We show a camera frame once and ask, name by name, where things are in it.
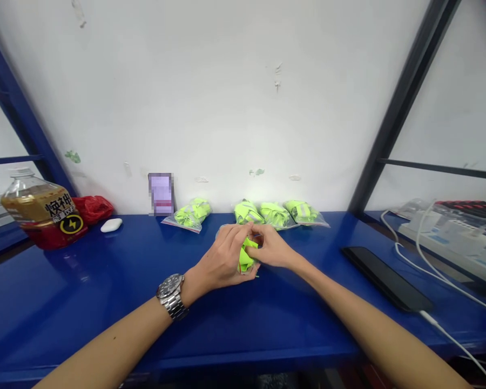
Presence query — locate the white charging cable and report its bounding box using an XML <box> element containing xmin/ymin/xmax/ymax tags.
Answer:
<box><xmin>380</xmin><ymin>198</ymin><xmax>486</xmax><ymax>389</ymax></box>

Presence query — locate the amber drink bottle red label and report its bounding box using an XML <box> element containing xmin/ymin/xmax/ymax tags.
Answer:
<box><xmin>0</xmin><ymin>167</ymin><xmax>89</xmax><ymax>251</ymax></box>

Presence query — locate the white power strip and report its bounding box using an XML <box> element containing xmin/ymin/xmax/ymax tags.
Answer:
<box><xmin>396</xmin><ymin>200</ymin><xmax>486</xmax><ymax>284</ymax></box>

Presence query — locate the bagged neon green strap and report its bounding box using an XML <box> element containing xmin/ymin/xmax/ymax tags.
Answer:
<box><xmin>282</xmin><ymin>199</ymin><xmax>331</xmax><ymax>229</ymax></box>
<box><xmin>161</xmin><ymin>197</ymin><xmax>214</xmax><ymax>234</ymax></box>
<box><xmin>231</xmin><ymin>198</ymin><xmax>264</xmax><ymax>225</ymax></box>
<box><xmin>259</xmin><ymin>200</ymin><xmax>296</xmax><ymax>232</ymax></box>

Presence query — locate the black smartphone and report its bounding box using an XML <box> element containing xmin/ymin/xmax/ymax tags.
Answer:
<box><xmin>340</xmin><ymin>246</ymin><xmax>435</xmax><ymax>313</ymax></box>

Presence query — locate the black metal shelf frame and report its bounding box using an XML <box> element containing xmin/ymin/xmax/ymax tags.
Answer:
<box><xmin>346</xmin><ymin>0</ymin><xmax>486</xmax><ymax>216</ymax></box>

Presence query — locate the person's right hand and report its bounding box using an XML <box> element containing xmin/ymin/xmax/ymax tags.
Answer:
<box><xmin>244</xmin><ymin>225</ymin><xmax>305</xmax><ymax>270</ymax></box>

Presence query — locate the upright phone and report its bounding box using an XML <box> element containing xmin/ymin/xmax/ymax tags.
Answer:
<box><xmin>147</xmin><ymin>171</ymin><xmax>176</xmax><ymax>217</ymax></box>

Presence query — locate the red plastic bag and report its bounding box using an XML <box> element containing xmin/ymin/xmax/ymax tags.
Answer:
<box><xmin>72</xmin><ymin>195</ymin><xmax>115</xmax><ymax>226</ymax></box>

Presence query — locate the white earbuds case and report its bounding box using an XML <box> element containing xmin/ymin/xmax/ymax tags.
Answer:
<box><xmin>100</xmin><ymin>218</ymin><xmax>124</xmax><ymax>234</ymax></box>

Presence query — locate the blue metal shelf frame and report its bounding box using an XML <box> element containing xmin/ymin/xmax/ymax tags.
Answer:
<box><xmin>0</xmin><ymin>18</ymin><xmax>80</xmax><ymax>203</ymax></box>

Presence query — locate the person's left hand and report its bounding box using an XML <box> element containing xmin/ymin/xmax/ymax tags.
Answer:
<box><xmin>183</xmin><ymin>222</ymin><xmax>261</xmax><ymax>298</ymax></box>

